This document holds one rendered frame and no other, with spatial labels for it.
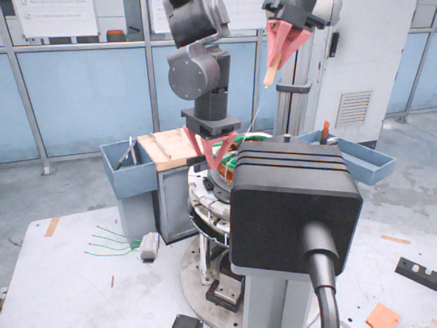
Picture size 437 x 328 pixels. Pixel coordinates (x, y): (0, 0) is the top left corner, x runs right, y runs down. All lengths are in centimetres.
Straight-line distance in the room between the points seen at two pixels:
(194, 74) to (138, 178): 45
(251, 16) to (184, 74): 256
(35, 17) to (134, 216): 211
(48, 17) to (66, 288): 217
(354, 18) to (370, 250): 217
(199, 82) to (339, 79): 258
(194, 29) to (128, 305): 65
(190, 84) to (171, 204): 52
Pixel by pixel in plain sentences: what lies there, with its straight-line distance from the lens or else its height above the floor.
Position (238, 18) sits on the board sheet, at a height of 122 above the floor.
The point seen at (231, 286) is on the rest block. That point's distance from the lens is 79.
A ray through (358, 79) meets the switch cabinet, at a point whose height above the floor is 75.
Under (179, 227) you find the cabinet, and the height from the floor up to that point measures 82.
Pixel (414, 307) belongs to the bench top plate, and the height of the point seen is 78.
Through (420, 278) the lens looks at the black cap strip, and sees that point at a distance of 101.
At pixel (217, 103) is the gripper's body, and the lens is 52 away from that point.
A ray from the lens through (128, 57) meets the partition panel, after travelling 283.
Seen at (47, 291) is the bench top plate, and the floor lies 78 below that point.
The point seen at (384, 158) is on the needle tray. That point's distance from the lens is 95.
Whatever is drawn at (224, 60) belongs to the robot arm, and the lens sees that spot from 51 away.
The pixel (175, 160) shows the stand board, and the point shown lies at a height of 106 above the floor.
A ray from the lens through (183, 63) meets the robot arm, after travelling 44.
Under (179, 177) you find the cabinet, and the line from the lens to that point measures 87.
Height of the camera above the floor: 145
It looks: 30 degrees down
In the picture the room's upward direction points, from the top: straight up
